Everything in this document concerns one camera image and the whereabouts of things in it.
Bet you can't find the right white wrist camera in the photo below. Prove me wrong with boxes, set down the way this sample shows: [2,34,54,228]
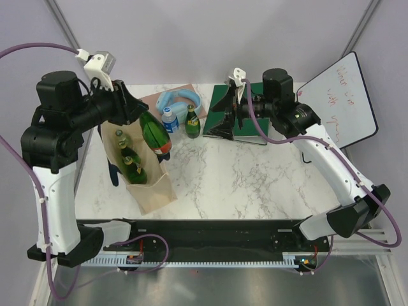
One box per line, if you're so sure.
[225,68,246,105]

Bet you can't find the green glass bottle yellow cap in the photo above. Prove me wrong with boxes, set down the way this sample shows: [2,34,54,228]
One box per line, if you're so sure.
[115,129,132,152]

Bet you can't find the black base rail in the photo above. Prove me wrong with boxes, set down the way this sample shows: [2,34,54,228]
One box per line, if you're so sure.
[108,219,329,261]

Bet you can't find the light blue headphones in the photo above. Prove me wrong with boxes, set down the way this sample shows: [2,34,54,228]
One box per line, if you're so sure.
[156,89,202,124]

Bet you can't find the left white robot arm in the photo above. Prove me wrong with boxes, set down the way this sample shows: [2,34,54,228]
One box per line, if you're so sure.
[20,71,149,268]

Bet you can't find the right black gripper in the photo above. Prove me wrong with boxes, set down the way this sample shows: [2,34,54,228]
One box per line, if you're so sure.
[207,85,277,141]

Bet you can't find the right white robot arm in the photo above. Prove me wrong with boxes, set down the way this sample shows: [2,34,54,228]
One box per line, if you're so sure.
[210,68,390,251]

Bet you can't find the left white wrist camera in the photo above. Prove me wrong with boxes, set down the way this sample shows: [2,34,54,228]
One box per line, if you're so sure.
[75,49,116,91]

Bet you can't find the beige canvas tote bag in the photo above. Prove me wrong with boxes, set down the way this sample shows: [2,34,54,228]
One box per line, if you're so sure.
[99,121,177,215]

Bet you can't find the white cable duct strip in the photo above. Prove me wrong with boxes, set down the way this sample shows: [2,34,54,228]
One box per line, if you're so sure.
[82,253,315,268]

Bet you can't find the green binder folder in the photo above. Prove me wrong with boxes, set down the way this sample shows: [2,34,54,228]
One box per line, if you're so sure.
[207,84,267,145]

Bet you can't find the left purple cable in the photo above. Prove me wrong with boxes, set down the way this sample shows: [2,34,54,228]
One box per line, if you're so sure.
[0,41,170,300]

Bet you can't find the small whiteboard with writing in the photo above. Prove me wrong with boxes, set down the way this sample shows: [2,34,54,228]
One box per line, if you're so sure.
[296,52,378,149]

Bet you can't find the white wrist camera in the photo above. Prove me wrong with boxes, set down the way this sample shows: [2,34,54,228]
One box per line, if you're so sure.
[75,49,116,91]
[225,68,246,105]

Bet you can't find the purple cable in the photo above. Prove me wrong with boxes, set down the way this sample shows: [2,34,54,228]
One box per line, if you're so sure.
[240,78,402,275]
[0,41,170,300]

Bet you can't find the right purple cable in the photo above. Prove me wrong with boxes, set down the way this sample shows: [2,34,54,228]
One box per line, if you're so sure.
[240,78,402,275]

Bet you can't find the blue cap water bottle front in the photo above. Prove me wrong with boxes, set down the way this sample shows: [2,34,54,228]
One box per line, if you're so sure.
[161,106,179,134]

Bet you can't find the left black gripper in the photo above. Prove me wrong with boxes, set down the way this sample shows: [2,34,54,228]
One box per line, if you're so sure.
[68,76,149,133]

